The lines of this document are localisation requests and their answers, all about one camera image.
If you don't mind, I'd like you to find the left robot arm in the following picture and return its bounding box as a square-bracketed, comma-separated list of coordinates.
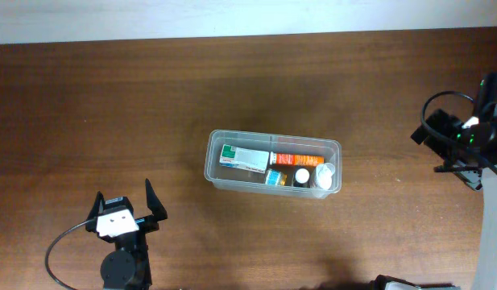
[85, 180, 168, 290]

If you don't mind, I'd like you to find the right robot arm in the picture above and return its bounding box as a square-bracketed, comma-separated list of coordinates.
[370, 169, 497, 290]

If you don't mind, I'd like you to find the small blue-labelled gold-cap bottle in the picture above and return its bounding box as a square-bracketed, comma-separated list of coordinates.
[264, 169, 287, 186]

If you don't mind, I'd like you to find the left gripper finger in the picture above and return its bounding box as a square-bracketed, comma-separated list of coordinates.
[87, 191, 104, 221]
[145, 179, 168, 221]

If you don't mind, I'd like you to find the orange tablet tube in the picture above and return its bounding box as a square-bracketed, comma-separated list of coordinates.
[269, 152, 325, 167]

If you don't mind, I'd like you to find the dark bottle white cap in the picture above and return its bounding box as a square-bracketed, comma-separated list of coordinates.
[292, 168, 310, 188]

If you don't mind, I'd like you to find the clear plastic container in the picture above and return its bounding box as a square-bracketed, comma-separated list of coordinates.
[204, 130, 342, 199]

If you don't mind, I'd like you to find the white green medicine box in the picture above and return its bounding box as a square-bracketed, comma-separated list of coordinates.
[219, 144, 270, 173]

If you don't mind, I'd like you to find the white squeeze bottle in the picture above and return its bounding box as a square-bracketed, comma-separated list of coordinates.
[309, 163, 336, 190]

